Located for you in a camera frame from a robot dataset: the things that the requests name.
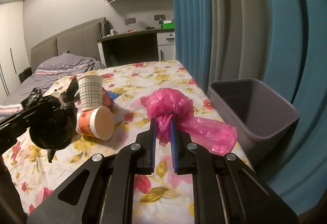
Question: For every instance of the purple striped blanket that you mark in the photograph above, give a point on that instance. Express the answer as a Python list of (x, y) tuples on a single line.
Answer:
[(46, 74)]

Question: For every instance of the blue cloth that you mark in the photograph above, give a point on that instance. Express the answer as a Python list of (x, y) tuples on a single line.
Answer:
[(112, 95)]

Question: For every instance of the blue grey curtain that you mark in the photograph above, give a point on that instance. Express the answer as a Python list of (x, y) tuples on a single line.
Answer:
[(283, 44)]

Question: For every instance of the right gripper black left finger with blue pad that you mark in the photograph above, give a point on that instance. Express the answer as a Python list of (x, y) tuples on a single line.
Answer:
[(101, 190)]

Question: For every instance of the dark top white desk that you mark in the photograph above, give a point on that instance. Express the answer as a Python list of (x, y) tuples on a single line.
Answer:
[(138, 46)]

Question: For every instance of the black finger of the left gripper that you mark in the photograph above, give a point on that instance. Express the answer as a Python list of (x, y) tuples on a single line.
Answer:
[(13, 127)]

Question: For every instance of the red clear plastic bag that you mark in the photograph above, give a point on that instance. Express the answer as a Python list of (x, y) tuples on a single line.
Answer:
[(106, 100)]

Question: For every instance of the grey bed headboard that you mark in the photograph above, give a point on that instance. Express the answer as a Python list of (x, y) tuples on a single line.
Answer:
[(80, 40)]

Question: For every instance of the orange apple paper cup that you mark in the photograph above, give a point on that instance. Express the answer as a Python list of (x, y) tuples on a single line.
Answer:
[(97, 123)]

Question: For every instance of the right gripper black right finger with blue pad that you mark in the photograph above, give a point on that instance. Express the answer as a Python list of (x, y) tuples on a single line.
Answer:
[(225, 189)]

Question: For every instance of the white wardrobe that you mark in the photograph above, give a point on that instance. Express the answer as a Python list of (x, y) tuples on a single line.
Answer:
[(14, 58)]

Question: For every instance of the black plastic bag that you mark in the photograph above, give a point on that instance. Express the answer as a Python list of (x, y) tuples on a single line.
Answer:
[(53, 124)]

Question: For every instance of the pink plastic bag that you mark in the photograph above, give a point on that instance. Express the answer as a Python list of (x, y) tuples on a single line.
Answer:
[(167, 103)]

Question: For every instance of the purple trash bin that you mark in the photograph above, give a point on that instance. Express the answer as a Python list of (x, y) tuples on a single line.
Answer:
[(265, 121)]

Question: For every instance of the green box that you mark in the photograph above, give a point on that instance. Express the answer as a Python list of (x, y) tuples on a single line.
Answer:
[(168, 24)]

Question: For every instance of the green grid paper cup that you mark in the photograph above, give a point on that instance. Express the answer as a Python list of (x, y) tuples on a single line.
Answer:
[(90, 91)]

